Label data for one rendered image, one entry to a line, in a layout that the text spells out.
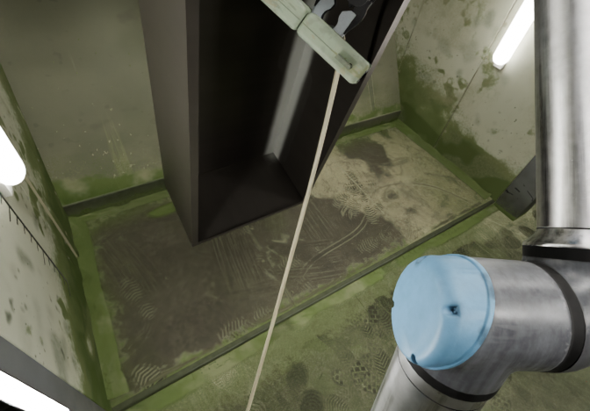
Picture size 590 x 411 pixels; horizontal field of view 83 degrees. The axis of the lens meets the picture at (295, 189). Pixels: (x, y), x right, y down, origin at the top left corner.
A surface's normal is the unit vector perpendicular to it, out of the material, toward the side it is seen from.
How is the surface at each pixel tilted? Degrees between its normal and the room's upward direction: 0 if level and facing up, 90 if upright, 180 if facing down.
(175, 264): 0
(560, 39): 69
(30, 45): 57
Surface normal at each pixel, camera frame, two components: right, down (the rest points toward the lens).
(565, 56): -0.79, -0.14
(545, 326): 0.10, -0.11
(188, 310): 0.13, -0.68
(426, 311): -0.97, -0.20
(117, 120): 0.51, 0.18
